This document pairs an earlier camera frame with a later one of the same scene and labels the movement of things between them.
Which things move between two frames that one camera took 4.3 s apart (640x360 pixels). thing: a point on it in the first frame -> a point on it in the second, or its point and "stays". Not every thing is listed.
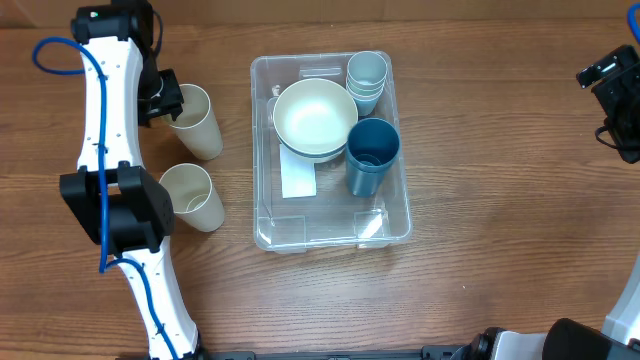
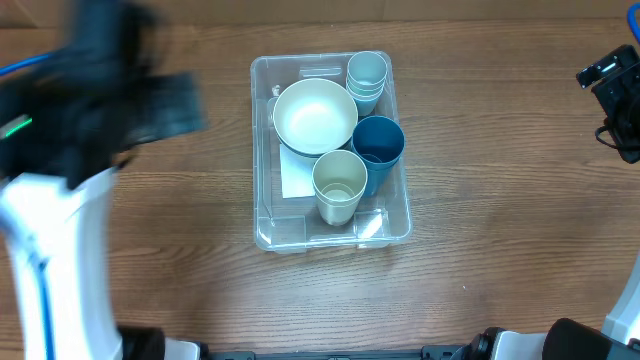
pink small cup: [367, 99] stays
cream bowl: [316, 116] stays
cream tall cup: [195, 201] -> [337, 215]
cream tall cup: [195, 125] -> [339, 178]
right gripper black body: [617, 94] stays
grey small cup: [367, 68] stays
